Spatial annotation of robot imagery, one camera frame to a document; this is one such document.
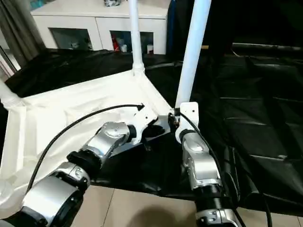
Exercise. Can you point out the black mat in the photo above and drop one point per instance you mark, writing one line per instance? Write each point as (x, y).
(248, 106)

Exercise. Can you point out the white cabinet with glass doors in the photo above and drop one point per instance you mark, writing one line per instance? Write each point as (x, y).
(94, 21)

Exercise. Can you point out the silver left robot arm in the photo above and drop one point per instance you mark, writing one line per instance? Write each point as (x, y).
(106, 139)

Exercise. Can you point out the dark patterned small object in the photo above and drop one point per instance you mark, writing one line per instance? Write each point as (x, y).
(112, 2)

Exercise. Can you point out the white plastic table top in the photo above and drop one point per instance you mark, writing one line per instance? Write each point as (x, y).
(71, 101)

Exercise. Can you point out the small tan tag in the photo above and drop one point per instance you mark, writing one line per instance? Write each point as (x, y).
(205, 47)

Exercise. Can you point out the grey curtain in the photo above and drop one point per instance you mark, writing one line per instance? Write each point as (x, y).
(21, 30)

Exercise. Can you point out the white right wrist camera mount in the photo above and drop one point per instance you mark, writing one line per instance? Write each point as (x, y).
(190, 111)

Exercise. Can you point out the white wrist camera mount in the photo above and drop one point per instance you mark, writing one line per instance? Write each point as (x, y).
(190, 111)
(145, 117)

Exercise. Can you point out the small white jar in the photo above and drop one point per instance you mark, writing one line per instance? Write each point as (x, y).
(150, 48)

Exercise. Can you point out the small red item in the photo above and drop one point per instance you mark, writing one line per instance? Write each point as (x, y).
(116, 43)

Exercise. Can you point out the long black bar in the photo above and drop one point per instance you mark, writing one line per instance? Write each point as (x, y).
(265, 46)

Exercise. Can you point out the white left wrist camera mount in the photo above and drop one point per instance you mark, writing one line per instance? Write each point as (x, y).
(145, 117)

